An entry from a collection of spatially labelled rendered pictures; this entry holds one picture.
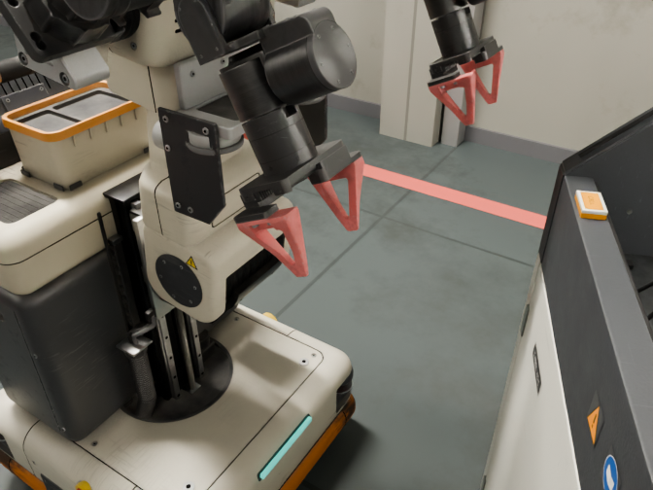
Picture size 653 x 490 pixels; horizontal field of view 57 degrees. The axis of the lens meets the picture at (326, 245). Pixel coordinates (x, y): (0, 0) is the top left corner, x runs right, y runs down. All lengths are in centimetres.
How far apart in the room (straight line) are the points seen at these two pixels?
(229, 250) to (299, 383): 55
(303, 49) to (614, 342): 39
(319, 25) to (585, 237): 42
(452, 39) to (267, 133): 43
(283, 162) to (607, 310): 36
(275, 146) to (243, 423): 91
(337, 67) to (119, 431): 107
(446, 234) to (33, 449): 165
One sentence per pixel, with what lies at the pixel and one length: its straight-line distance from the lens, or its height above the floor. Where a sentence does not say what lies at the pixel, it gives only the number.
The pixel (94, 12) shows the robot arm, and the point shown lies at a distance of 65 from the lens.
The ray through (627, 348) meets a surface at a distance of 64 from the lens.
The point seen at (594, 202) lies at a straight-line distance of 83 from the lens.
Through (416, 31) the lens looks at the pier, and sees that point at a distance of 301.
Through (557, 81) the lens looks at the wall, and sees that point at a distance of 304.
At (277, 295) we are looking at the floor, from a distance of 213.
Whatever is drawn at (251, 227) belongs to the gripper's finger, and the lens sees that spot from 58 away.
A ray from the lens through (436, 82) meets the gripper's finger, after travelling 90.
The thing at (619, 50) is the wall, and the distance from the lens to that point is 296.
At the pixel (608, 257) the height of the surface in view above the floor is 95.
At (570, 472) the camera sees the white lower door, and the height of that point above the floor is 77.
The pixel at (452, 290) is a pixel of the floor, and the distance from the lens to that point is 219.
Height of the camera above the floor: 135
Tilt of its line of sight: 35 degrees down
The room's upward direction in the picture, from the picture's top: straight up
